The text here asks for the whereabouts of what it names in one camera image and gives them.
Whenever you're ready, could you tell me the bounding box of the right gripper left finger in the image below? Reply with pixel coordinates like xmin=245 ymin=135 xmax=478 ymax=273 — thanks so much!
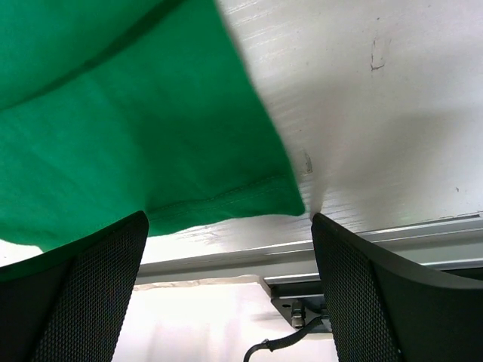
xmin=1 ymin=211 xmax=149 ymax=361

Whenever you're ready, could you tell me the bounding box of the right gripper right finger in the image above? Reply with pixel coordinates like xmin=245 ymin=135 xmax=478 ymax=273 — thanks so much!
xmin=311 ymin=213 xmax=482 ymax=361

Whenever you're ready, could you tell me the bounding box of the green t shirt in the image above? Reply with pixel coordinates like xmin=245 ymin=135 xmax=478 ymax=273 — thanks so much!
xmin=1 ymin=1 xmax=305 ymax=251

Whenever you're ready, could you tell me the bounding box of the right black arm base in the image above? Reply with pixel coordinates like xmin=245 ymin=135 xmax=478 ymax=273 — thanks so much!
xmin=243 ymin=263 xmax=483 ymax=362

